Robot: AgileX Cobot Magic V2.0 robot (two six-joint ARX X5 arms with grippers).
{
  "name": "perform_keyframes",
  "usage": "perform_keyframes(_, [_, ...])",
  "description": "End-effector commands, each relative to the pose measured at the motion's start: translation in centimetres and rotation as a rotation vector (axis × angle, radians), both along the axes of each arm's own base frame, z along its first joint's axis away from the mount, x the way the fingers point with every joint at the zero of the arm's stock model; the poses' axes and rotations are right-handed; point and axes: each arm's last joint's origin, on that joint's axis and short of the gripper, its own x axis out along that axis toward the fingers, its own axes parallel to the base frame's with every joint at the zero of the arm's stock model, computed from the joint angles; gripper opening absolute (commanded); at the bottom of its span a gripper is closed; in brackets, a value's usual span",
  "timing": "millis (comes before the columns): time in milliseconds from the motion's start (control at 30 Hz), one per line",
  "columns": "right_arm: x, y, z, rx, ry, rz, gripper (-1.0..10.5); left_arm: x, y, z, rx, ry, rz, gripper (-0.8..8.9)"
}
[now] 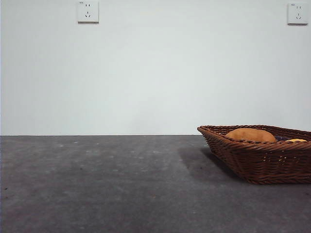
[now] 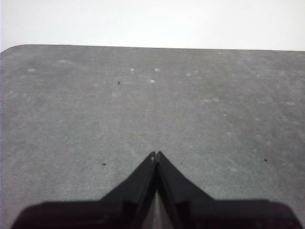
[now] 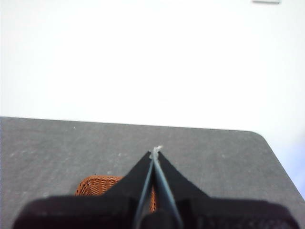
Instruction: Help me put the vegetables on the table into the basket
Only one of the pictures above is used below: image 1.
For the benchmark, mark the brown toy potato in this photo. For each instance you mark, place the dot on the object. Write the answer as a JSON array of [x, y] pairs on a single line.
[[252, 135]]

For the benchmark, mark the brown woven wicker basket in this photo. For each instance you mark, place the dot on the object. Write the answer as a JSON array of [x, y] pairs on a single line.
[[262, 162]]

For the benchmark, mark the purple toy eggplant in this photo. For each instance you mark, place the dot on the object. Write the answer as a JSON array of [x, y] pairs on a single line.
[[281, 138]]

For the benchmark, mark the yellow toy mango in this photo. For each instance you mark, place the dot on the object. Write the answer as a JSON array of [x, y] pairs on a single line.
[[295, 140]]

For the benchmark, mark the white wall socket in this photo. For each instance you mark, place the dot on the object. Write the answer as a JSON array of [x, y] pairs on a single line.
[[298, 14], [88, 12]]

